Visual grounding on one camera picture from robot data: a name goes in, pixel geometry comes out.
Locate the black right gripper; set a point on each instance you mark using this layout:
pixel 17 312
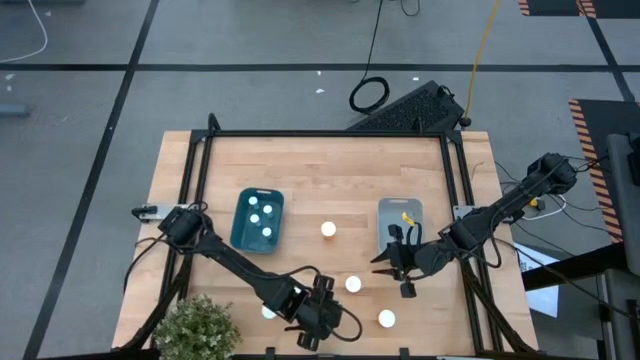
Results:
pixel 425 260

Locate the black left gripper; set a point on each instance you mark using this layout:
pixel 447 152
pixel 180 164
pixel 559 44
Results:
pixel 322 315

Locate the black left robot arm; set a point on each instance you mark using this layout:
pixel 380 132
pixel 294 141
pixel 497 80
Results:
pixel 235 260

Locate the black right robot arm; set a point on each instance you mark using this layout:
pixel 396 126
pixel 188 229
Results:
pixel 500 210

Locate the orange pill bottle grey label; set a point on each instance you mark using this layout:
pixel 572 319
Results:
pixel 353 284

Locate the grey plastic bin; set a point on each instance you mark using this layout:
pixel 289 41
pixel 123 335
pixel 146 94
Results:
pixel 395 210

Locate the teal plastic bin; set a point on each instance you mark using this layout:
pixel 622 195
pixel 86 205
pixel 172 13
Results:
pixel 245 240

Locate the green potted plant black pot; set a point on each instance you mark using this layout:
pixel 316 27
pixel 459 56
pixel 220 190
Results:
pixel 197 330

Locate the white paper sheet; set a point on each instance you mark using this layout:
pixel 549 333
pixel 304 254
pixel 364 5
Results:
pixel 542 300

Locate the black perforated panel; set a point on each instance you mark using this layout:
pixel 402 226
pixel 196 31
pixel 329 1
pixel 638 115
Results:
pixel 407 107

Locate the grey metal cart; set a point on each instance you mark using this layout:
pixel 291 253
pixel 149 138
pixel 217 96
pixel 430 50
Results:
pixel 622 210

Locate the black mat hazard-striped edge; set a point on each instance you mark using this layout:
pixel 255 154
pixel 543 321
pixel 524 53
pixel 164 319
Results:
pixel 560 6
pixel 600 125

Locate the black frame bracket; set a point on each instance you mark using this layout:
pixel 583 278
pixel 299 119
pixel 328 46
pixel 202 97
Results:
pixel 404 354
pixel 270 354
pixel 214 122

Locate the black aluminium table frame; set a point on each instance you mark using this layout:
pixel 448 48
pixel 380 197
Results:
pixel 325 133

